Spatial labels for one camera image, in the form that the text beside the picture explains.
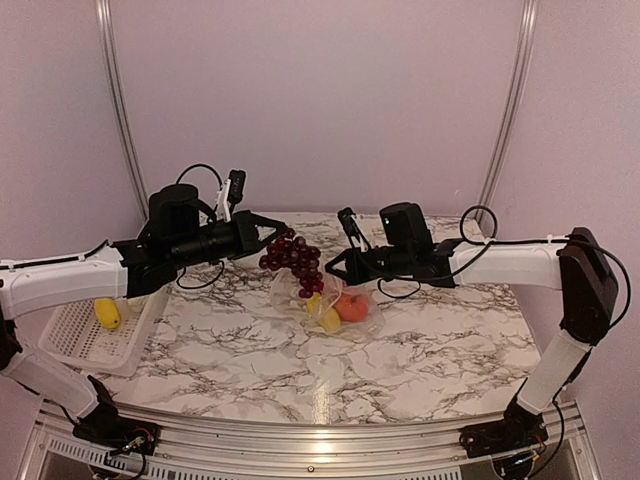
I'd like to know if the purple fake grape bunch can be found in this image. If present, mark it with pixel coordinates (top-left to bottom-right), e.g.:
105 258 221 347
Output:
258 228 324 299

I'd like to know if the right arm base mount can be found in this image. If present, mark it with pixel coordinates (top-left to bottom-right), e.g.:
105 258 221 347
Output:
459 419 549 458

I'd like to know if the white perforated plastic basket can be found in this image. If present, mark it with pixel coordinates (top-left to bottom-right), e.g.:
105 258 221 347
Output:
38 289 168 377

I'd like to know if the yellow fake lemon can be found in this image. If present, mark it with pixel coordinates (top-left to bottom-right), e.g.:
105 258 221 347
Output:
306 292 342 333

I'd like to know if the yellow fake banana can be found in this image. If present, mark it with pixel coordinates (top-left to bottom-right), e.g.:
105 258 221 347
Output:
94 298 121 330

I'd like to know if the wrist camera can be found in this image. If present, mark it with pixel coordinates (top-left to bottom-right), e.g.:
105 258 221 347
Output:
337 207 372 252
216 170 246 222

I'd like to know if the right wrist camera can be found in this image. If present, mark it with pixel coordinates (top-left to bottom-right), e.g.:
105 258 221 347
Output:
337 207 372 252

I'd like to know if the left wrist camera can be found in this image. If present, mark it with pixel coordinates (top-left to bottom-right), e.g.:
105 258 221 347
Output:
216 170 246 222

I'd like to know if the clear zip top bag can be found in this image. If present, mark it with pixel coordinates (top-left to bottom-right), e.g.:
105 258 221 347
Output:
269 270 386 343

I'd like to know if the aluminium corner post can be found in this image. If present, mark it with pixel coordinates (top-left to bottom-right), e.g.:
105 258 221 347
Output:
477 0 540 207
95 0 149 221

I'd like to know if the left aluminium corner post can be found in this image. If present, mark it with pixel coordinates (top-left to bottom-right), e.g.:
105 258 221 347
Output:
95 0 149 221

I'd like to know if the right aluminium corner post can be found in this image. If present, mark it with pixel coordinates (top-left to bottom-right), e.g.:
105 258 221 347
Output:
477 0 540 207

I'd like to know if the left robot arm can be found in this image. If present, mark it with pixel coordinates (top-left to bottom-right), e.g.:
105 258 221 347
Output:
1 180 287 445

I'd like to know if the aluminium front rail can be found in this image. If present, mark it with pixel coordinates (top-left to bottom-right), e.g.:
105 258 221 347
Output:
17 402 602 479

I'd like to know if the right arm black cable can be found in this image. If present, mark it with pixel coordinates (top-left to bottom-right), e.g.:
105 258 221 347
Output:
377 204 634 331

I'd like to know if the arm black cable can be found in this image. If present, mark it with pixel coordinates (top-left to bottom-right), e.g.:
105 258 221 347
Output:
174 162 226 291
377 204 634 331

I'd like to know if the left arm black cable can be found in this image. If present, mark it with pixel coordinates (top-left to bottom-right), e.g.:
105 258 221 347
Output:
174 162 226 291

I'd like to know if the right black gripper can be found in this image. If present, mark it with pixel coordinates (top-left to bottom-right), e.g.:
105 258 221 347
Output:
326 244 414 285

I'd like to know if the orange fake tomato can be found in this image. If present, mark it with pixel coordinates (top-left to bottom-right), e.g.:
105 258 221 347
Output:
334 293 369 323

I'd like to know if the white fake cauliflower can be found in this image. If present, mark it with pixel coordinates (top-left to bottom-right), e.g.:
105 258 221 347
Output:
123 296 147 311

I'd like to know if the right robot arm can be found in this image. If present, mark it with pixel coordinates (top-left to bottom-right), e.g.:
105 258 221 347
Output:
325 202 619 448

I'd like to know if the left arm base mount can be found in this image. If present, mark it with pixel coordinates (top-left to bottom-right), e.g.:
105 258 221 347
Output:
72 417 160 456

